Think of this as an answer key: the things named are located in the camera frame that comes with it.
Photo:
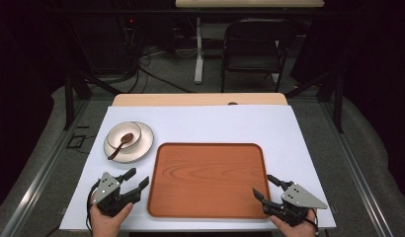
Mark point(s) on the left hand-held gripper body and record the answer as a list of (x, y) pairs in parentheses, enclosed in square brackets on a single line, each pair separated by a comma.
[(106, 192)]

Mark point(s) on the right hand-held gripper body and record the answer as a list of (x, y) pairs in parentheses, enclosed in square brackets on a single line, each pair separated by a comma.
[(297, 202)]

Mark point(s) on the white plate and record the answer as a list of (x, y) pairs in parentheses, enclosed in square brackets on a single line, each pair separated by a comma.
[(138, 149)]

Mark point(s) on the brown wooden spoon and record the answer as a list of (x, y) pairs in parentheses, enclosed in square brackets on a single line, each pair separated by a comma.
[(121, 143)]

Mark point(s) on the white bowl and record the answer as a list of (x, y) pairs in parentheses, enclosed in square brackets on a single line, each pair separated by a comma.
[(123, 133)]

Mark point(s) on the wooden tray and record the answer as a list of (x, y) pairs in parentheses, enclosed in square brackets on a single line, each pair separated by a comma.
[(207, 180)]

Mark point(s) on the person's right hand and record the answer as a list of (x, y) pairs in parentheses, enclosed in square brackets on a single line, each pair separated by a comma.
[(296, 228)]

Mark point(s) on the person's left hand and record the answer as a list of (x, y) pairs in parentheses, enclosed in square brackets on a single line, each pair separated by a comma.
[(108, 222)]

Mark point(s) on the white table mat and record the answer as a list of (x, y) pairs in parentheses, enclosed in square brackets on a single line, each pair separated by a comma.
[(203, 125)]

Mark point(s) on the black metal stand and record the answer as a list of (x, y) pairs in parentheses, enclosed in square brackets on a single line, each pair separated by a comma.
[(332, 95), (69, 95)]

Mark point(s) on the black folding chair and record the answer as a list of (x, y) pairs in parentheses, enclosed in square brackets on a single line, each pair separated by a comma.
[(253, 49)]

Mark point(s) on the white desk leg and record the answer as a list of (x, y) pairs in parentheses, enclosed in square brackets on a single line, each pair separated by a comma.
[(199, 52)]

